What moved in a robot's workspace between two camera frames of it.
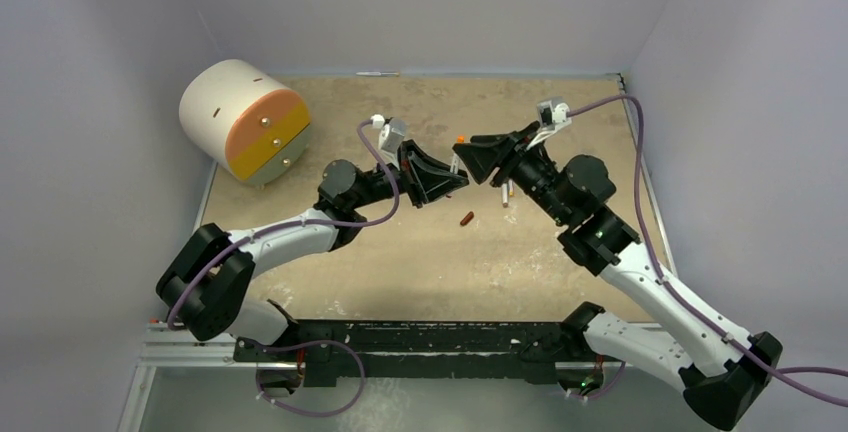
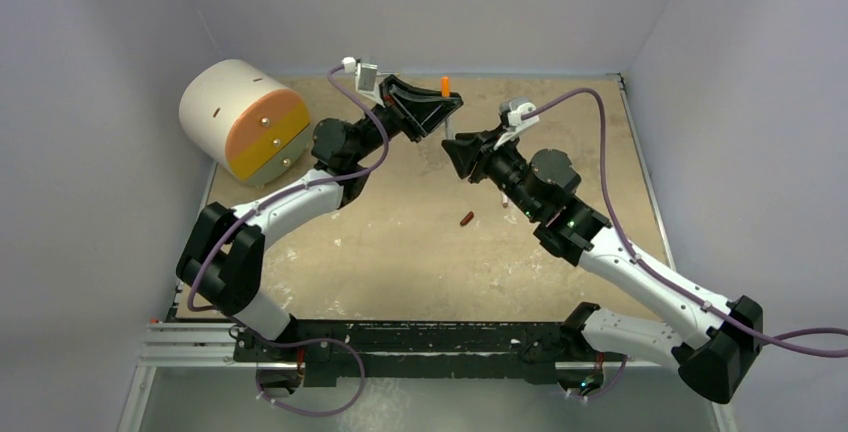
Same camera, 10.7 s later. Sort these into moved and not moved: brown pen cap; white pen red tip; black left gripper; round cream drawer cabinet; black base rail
Moved: black left gripper; white pen red tip
Not moved: brown pen cap; black base rail; round cream drawer cabinet
